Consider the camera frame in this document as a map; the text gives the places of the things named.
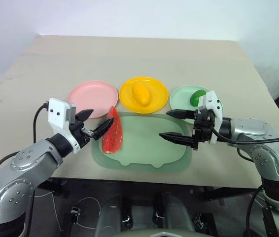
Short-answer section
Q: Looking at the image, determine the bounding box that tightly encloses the white thin cable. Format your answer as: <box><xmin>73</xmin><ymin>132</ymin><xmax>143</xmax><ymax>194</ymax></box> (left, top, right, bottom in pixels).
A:
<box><xmin>48</xmin><ymin>190</ymin><xmax>105</xmax><ymax>229</ymax></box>

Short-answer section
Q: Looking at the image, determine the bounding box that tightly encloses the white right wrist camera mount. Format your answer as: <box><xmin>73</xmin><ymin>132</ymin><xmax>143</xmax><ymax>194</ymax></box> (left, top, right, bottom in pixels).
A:
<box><xmin>198</xmin><ymin>90</ymin><xmax>226</xmax><ymax>144</ymax></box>

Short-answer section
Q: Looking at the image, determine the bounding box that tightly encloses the yellow mango toy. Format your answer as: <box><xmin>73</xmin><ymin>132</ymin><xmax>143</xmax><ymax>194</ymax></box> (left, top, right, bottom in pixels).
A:
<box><xmin>132</xmin><ymin>82</ymin><xmax>152</xmax><ymax>107</ymax></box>

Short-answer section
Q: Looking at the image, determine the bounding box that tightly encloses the green silicone mat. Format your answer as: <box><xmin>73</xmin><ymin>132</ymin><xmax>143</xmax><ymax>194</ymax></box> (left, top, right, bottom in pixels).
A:
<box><xmin>91</xmin><ymin>111</ymin><xmax>193</xmax><ymax>172</ymax></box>

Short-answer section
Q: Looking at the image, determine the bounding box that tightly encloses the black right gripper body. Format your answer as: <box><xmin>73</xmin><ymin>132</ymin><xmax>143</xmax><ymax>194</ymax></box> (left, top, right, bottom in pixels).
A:
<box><xmin>191</xmin><ymin>109</ymin><xmax>215</xmax><ymax>151</ymax></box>

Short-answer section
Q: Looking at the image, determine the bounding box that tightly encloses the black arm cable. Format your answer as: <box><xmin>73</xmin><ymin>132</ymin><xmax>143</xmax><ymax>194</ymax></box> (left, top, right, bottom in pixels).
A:
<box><xmin>32</xmin><ymin>103</ymin><xmax>50</xmax><ymax>144</ymax></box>
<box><xmin>210</xmin><ymin>124</ymin><xmax>279</xmax><ymax>237</ymax></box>

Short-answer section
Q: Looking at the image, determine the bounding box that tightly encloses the yellow plate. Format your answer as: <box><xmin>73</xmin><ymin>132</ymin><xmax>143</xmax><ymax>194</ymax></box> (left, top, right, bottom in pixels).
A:
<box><xmin>119</xmin><ymin>77</ymin><xmax>169</xmax><ymax>114</ymax></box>

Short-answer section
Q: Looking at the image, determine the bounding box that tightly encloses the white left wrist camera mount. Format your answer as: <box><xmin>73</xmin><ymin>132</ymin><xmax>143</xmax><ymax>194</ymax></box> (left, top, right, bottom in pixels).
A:
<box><xmin>46</xmin><ymin>98</ymin><xmax>81</xmax><ymax>154</ymax></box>

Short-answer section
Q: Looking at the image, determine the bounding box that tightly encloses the pink plate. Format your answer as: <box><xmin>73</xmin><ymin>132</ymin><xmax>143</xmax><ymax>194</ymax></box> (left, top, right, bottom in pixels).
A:
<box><xmin>67</xmin><ymin>79</ymin><xmax>118</xmax><ymax>119</ymax></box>

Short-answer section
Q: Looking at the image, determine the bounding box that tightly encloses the black table frame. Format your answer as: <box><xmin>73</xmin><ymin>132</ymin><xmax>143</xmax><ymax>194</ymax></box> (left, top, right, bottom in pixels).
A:
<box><xmin>36</xmin><ymin>178</ymin><xmax>261</xmax><ymax>205</ymax></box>

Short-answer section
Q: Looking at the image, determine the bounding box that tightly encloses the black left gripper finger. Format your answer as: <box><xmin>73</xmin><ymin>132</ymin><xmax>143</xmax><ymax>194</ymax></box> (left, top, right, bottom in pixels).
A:
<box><xmin>91</xmin><ymin>118</ymin><xmax>115</xmax><ymax>140</ymax></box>
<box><xmin>76</xmin><ymin>109</ymin><xmax>94</xmax><ymax>122</ymax></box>

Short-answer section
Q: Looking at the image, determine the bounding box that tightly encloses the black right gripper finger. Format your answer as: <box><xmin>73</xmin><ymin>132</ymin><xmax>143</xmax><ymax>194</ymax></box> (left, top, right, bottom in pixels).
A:
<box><xmin>159</xmin><ymin>132</ymin><xmax>195</xmax><ymax>148</ymax></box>
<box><xmin>166</xmin><ymin>109</ymin><xmax>196</xmax><ymax>120</ymax></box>

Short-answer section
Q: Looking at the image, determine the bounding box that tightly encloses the green round fruit toy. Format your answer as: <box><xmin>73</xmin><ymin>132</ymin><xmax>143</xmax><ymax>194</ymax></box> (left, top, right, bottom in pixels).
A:
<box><xmin>190</xmin><ymin>89</ymin><xmax>207</xmax><ymax>106</ymax></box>

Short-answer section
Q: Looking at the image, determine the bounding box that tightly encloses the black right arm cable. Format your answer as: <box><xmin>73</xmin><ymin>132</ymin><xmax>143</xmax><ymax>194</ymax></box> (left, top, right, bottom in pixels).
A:
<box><xmin>210</xmin><ymin>124</ymin><xmax>279</xmax><ymax>237</ymax></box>

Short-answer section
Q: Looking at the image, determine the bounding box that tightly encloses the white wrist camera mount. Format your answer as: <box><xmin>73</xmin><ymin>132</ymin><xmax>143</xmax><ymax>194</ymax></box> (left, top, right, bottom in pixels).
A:
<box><xmin>198</xmin><ymin>90</ymin><xmax>226</xmax><ymax>144</ymax></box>
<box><xmin>46</xmin><ymin>98</ymin><xmax>81</xmax><ymax>154</ymax></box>

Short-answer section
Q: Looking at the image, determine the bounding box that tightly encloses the red watermelon slice toy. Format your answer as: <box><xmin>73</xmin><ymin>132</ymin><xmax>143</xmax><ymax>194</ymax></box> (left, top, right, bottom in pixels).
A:
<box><xmin>101</xmin><ymin>106</ymin><xmax>123</xmax><ymax>155</ymax></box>

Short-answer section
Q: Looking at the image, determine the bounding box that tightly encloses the grey right robot leg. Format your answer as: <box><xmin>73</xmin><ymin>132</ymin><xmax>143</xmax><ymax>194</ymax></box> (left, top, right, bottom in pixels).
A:
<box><xmin>154</xmin><ymin>192</ymin><xmax>196</xmax><ymax>237</ymax></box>

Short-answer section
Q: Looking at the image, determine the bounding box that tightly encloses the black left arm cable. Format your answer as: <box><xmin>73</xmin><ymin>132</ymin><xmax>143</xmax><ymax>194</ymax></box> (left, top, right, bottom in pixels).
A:
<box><xmin>32</xmin><ymin>103</ymin><xmax>50</xmax><ymax>144</ymax></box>

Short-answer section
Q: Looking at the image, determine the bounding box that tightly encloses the grey left robot leg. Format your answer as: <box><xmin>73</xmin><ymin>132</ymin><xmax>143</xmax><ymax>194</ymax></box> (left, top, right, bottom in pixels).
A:
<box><xmin>94</xmin><ymin>181</ymin><xmax>133</xmax><ymax>237</ymax></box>

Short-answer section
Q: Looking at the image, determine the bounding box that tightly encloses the grey robot leg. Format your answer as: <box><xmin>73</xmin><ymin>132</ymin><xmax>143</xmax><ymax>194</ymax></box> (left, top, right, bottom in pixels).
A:
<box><xmin>154</xmin><ymin>192</ymin><xmax>196</xmax><ymax>237</ymax></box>
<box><xmin>94</xmin><ymin>181</ymin><xmax>133</xmax><ymax>237</ymax></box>

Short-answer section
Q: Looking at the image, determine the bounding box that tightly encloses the green plate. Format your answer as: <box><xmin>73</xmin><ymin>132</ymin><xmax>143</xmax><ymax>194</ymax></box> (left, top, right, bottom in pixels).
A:
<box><xmin>170</xmin><ymin>84</ymin><xmax>213</xmax><ymax>112</ymax></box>

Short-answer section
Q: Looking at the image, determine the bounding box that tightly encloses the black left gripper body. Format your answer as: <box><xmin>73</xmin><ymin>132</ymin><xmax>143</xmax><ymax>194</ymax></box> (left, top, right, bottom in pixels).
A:
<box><xmin>68</xmin><ymin>118</ymin><xmax>96</xmax><ymax>149</ymax></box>

